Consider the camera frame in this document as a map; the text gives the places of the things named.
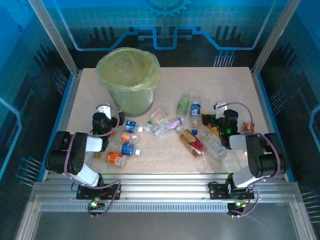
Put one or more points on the yellow orange snack packet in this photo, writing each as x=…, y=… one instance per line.
x=213, y=129

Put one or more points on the blue label white cap bottle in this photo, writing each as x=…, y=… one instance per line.
x=130, y=126
x=128, y=148

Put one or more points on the blue label orange drink bottle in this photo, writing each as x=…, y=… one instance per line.
x=195, y=110

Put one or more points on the blue bottle cap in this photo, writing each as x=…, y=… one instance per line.
x=194, y=132

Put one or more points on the orange label orange cap bottle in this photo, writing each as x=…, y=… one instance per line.
x=127, y=137

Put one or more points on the translucent plastic bin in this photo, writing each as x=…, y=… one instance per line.
x=132, y=102

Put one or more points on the copper coloured bottle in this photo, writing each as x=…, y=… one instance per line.
x=247, y=127

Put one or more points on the red label tea bottle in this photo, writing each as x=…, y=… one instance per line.
x=191, y=142

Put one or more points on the clear square white label bottle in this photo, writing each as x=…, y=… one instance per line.
x=215, y=146

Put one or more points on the green label plastic bottle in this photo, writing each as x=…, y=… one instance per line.
x=183, y=105

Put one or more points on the small green cap bottle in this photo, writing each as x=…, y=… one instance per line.
x=148, y=125

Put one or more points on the pink label water bottle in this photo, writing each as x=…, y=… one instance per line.
x=172, y=123

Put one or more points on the orange label plastic bottle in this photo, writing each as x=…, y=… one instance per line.
x=115, y=158

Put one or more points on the clear unlabelled plastic bottle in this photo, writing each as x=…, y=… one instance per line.
x=160, y=113

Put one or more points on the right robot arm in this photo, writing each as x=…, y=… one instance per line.
x=267, y=162

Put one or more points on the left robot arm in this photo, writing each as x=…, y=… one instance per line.
x=62, y=160

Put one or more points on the yellow bin liner bag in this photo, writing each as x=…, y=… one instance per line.
x=125, y=67

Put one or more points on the grey metal panel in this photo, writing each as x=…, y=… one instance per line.
x=162, y=225

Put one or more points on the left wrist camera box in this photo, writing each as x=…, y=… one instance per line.
x=104, y=111

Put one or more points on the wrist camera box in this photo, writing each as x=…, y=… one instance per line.
x=104, y=111
x=221, y=108

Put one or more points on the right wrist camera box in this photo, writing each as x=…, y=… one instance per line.
x=221, y=108

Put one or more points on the aluminium table side rail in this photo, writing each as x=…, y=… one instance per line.
x=262, y=100
x=62, y=125

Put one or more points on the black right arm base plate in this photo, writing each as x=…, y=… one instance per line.
x=217, y=191

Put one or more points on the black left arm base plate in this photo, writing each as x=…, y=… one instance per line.
x=85, y=192

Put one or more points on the aluminium mounting rail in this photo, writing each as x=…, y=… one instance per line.
x=162, y=185

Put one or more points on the aluminium frame post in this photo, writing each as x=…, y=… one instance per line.
x=275, y=37
x=53, y=37

